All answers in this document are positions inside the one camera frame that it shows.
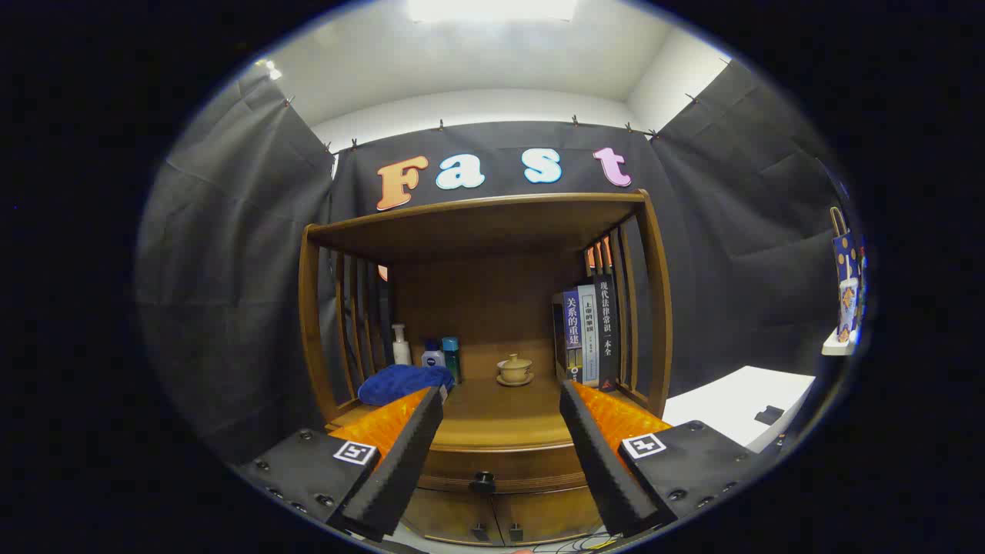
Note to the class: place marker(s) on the white bottle with blue cap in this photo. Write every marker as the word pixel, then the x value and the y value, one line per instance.
pixel 433 358

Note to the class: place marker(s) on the wooden countertop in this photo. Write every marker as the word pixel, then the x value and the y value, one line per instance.
pixel 500 415

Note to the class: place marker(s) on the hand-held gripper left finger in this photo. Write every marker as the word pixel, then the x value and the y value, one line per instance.
pixel 404 469

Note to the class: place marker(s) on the ceiling light panel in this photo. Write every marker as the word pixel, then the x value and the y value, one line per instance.
pixel 492 9

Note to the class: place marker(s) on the beige lidded teacup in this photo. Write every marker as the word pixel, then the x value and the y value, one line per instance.
pixel 515 369

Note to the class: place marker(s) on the blue dotted gift bag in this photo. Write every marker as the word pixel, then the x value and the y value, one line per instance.
pixel 846 277

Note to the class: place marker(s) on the wooden drawer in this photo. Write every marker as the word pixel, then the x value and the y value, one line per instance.
pixel 523 465

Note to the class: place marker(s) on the blue spine book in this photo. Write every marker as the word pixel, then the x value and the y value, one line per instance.
pixel 572 331

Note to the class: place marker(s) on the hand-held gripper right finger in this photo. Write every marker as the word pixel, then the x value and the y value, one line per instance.
pixel 600 462

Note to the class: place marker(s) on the white pump bottle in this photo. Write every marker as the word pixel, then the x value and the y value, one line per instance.
pixel 401 350

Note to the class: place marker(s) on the wooden cabinet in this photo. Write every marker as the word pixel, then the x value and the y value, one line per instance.
pixel 477 300

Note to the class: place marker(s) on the small white shelf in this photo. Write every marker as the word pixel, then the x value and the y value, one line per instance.
pixel 837 345

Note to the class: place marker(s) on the wooden cabinet door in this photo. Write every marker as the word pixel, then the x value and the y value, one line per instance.
pixel 446 515
pixel 554 515

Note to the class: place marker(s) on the blue towel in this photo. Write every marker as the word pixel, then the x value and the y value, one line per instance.
pixel 400 382

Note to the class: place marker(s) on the teal bottle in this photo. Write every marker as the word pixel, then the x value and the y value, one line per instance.
pixel 452 362

